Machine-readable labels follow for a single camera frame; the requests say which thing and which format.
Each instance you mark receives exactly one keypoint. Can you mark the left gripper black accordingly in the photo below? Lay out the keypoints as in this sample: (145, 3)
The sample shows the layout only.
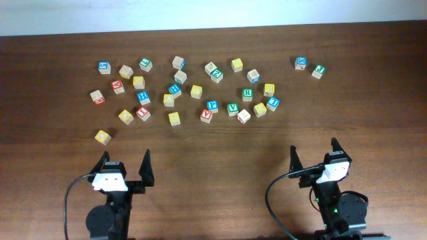
(138, 187)

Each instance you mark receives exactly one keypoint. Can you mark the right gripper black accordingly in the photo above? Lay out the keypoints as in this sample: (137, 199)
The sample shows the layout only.
(307, 179)

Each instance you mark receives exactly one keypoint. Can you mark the yellow S block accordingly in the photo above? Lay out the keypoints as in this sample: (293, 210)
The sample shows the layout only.
(196, 91)
(174, 118)

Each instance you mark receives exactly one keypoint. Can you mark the green R block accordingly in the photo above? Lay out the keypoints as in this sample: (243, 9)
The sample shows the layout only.
(247, 94)

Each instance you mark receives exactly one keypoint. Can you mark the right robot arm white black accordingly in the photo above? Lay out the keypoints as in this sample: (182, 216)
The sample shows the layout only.
(343, 212)

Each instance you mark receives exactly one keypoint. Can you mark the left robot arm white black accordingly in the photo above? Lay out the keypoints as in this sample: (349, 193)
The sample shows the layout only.
(110, 221)

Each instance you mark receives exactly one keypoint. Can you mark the yellow block front left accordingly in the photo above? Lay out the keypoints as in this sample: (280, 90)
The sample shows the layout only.
(102, 137)

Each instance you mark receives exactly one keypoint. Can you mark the yellow block lower left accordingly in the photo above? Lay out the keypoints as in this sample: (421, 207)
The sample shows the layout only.
(126, 117)

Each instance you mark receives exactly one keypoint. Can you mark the red I block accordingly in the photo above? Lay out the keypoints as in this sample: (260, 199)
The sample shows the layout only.
(143, 113)

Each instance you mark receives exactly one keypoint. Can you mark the blue T block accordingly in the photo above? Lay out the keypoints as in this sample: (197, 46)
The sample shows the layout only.
(272, 103)

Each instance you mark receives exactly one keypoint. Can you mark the yellow G block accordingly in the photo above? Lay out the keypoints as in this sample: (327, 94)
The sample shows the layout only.
(260, 109)

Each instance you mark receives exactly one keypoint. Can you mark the blue H block left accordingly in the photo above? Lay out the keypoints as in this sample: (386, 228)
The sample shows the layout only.
(143, 98)

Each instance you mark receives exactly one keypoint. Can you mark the blue h block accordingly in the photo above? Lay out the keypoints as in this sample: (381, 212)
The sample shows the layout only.
(175, 90)
(143, 98)

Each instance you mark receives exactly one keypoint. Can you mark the wood block red side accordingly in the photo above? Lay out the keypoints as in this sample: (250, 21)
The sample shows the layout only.
(97, 97)

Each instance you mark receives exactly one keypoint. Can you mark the yellow K block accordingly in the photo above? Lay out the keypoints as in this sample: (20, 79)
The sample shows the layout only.
(269, 90)

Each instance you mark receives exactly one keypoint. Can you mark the red outlined white block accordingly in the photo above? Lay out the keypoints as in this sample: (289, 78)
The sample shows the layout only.
(244, 116)

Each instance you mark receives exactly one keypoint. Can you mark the red block upper left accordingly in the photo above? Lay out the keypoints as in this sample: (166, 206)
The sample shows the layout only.
(117, 86)

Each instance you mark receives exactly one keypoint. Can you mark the yellow block centre left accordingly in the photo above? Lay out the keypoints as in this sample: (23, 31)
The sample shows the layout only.
(168, 100)

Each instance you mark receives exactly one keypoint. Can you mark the green J block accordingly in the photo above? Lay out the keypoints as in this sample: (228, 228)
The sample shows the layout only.
(318, 71)

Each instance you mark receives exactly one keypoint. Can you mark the yellow block upper left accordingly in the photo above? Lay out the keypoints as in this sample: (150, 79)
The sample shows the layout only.
(138, 82)

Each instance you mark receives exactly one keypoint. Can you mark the blue X block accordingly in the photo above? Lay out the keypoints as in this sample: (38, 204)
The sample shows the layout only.
(300, 63)

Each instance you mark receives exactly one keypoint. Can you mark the blue H block centre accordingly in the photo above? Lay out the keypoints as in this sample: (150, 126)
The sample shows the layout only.
(175, 90)

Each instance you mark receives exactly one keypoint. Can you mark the green V block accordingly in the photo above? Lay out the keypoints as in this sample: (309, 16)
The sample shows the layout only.
(233, 109)

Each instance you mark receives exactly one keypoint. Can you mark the plain wood yellow block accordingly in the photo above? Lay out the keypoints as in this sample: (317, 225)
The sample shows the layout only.
(126, 72)

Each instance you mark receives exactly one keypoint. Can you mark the red V block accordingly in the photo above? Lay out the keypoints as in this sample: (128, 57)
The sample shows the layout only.
(206, 116)

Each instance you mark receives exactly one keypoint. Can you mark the shell block blue D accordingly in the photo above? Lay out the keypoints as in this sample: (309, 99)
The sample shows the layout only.
(253, 76)

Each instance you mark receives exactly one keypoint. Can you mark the blue block far left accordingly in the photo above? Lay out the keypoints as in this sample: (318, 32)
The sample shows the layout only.
(104, 67)

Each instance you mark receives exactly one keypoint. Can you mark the green L block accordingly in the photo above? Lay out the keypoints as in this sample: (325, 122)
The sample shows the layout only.
(146, 64)

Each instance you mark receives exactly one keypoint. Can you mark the wood block green side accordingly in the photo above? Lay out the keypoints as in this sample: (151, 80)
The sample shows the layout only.
(180, 77)

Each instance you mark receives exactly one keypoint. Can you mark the blue P block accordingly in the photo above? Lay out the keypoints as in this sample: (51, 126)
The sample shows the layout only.
(213, 106)

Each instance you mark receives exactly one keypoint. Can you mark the yellow block top centre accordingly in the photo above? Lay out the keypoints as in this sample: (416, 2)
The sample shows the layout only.
(237, 65)

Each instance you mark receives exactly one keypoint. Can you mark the wood block blue side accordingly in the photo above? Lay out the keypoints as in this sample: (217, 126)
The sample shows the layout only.
(178, 63)

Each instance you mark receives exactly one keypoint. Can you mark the green Z block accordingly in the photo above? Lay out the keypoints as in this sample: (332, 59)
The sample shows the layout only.
(216, 75)

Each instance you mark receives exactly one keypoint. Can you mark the wood leaf block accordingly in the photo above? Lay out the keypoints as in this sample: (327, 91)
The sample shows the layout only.
(209, 68)

